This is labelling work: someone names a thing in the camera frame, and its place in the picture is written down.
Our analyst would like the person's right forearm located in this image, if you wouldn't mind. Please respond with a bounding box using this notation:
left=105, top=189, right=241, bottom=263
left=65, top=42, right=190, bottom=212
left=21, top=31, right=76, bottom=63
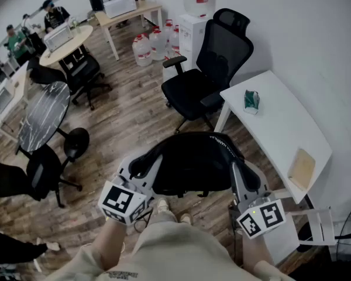
left=241, top=234, right=274, bottom=272

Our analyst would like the round wooden table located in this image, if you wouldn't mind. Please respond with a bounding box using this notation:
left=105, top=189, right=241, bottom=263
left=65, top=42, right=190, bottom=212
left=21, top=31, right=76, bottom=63
left=39, top=25, right=94, bottom=67

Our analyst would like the round black marble table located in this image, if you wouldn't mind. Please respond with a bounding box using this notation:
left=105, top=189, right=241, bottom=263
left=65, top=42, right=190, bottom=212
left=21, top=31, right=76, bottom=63
left=17, top=81, right=90, bottom=161

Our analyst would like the light wooden block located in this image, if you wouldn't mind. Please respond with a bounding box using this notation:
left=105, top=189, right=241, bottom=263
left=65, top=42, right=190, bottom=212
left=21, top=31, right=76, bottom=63
left=287, top=148, right=316, bottom=191

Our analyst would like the long white table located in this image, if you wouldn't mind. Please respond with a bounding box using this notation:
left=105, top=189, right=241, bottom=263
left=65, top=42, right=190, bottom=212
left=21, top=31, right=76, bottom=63
left=0, top=61, right=30, bottom=134

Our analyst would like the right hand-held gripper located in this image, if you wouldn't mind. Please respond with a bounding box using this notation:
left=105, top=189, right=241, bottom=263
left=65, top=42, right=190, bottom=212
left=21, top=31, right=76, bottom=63
left=230, top=160, right=287, bottom=240

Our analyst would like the person's beige shirt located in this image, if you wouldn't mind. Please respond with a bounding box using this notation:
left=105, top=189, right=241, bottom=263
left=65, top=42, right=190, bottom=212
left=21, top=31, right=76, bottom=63
left=46, top=221, right=296, bottom=281

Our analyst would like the white box appliance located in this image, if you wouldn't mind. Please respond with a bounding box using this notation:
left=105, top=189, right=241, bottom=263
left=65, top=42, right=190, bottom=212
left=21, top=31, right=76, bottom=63
left=103, top=0, right=137, bottom=19

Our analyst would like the black mesh office chair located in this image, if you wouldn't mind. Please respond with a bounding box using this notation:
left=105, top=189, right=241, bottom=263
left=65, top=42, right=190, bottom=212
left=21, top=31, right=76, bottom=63
left=161, top=8, right=254, bottom=134

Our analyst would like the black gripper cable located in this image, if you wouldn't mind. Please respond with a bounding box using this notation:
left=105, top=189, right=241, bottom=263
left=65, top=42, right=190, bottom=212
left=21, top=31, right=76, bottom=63
left=133, top=208, right=153, bottom=234
left=228, top=203, right=241, bottom=265

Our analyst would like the white water dispenser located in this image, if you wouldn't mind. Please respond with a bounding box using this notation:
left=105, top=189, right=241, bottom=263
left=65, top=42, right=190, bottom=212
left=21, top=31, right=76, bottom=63
left=178, top=13, right=215, bottom=72

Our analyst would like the rectangular wooden table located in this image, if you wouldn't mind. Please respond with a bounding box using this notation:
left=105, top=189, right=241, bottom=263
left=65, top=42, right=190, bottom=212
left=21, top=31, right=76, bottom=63
left=95, top=1, right=163, bottom=61

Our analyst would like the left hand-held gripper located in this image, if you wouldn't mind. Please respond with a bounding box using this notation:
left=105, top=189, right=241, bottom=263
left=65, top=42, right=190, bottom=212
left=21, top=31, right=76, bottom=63
left=98, top=153, right=164, bottom=227

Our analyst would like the group of red-capped water jugs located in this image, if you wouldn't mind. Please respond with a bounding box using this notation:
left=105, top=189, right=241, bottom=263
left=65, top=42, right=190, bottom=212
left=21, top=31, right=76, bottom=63
left=131, top=19, right=182, bottom=67

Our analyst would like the white metal rack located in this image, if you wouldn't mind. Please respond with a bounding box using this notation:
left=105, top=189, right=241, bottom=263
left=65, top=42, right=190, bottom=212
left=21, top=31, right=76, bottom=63
left=285, top=207, right=336, bottom=247

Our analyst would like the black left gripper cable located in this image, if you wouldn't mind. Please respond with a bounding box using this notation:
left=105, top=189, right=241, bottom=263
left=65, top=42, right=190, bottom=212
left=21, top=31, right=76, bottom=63
left=133, top=208, right=153, bottom=234

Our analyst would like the white mesh appliance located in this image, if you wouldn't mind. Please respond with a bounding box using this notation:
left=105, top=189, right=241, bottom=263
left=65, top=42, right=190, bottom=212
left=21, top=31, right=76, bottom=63
left=0, top=82, right=14, bottom=114
left=43, top=22, right=73, bottom=52

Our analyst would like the green crumpled bag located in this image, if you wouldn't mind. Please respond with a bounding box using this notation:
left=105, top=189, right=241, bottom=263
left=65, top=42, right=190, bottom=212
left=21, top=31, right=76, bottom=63
left=243, top=89, right=260, bottom=115

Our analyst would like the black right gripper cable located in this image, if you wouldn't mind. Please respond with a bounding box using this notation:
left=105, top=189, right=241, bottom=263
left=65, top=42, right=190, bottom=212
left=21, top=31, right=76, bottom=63
left=228, top=203, right=241, bottom=265

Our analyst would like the black office chair with wheels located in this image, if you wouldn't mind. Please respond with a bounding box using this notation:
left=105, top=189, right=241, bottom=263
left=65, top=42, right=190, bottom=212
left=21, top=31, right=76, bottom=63
left=58, top=51, right=112, bottom=111

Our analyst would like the person's left forearm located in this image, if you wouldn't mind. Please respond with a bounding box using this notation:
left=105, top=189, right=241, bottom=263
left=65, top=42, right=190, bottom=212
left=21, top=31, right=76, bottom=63
left=98, top=220, right=129, bottom=272

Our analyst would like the black swivel chair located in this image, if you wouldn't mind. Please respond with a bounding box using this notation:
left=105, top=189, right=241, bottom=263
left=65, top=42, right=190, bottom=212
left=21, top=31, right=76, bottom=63
left=26, top=143, right=83, bottom=209

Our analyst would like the person's left shoe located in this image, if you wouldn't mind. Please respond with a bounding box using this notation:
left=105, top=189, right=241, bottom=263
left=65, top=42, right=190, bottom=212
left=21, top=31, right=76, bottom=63
left=156, top=197, right=170, bottom=213

